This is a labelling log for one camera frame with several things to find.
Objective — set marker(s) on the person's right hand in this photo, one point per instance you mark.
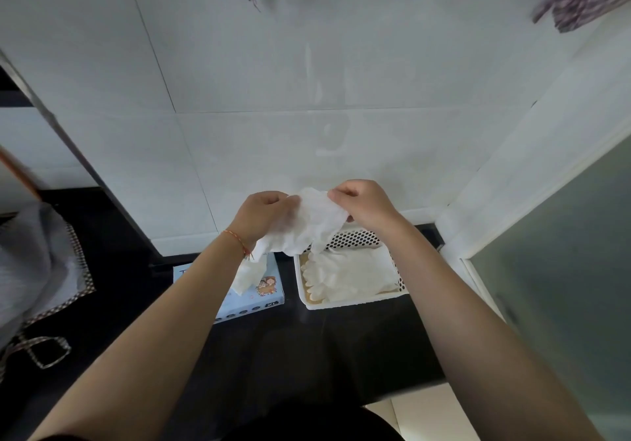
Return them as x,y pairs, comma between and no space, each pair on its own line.
369,204

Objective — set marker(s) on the person's left hand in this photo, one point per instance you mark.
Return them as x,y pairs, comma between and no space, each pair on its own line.
256,216

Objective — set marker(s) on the person's right fingers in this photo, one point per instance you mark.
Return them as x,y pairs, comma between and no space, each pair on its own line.
343,195

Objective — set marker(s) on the person's left fingers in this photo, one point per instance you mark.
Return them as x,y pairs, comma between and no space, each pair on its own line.
286,202

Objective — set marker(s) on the white disposable plastic glove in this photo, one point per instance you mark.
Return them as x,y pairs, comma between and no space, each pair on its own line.
310,226

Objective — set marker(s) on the person's right forearm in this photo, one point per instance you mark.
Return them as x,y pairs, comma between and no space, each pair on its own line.
468,327

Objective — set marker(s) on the person's left forearm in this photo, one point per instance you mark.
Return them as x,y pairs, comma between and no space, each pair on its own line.
162,337

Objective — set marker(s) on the white perforated plastic basket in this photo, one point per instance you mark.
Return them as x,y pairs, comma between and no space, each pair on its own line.
355,241

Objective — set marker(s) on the stack of white gloves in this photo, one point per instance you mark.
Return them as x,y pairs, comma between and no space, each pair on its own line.
352,273

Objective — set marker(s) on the white paper tissue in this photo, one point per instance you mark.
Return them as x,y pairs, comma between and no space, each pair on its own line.
250,273

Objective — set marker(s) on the light blue tissue box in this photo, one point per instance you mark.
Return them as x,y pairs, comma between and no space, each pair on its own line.
264,292

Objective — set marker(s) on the person's black shirt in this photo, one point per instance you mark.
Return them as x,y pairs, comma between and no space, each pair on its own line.
315,423

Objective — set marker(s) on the frosted glass panel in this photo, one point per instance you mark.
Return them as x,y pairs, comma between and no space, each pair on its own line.
567,283

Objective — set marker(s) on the grey apron with checkered trim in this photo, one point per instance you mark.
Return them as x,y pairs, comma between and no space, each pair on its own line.
34,258

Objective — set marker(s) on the white window frame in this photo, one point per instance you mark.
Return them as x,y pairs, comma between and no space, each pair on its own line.
537,149

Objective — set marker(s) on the dark metal frame bar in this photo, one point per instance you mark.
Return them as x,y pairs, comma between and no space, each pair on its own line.
84,159

